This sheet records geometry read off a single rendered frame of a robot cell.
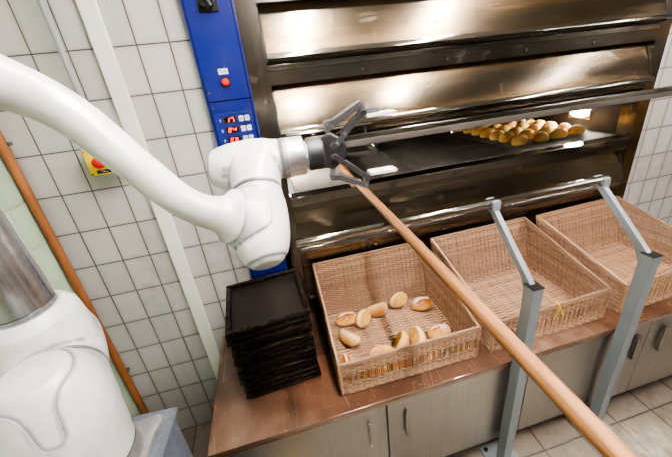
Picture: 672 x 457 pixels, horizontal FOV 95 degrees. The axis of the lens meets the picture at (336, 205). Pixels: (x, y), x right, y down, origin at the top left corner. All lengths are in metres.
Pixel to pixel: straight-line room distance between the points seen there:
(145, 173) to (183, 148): 0.74
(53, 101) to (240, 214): 0.29
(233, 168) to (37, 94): 0.29
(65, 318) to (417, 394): 1.07
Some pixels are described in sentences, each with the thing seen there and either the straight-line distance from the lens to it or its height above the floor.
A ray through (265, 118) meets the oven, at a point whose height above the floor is 1.52.
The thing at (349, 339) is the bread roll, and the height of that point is 0.64.
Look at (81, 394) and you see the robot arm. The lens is 0.70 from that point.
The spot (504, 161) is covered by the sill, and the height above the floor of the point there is 1.17.
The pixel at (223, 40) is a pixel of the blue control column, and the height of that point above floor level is 1.79.
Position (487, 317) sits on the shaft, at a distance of 0.67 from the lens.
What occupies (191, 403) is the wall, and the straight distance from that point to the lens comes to 2.03.
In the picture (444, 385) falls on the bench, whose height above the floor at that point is 0.56.
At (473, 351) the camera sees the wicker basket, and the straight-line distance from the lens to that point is 1.41.
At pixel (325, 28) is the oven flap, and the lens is 1.28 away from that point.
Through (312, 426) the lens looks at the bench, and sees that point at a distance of 1.28.
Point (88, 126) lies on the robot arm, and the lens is 0.58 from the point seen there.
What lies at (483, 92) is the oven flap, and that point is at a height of 1.50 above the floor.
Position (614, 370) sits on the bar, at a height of 0.40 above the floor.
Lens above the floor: 1.65
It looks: 23 degrees down
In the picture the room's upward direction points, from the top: 7 degrees counter-clockwise
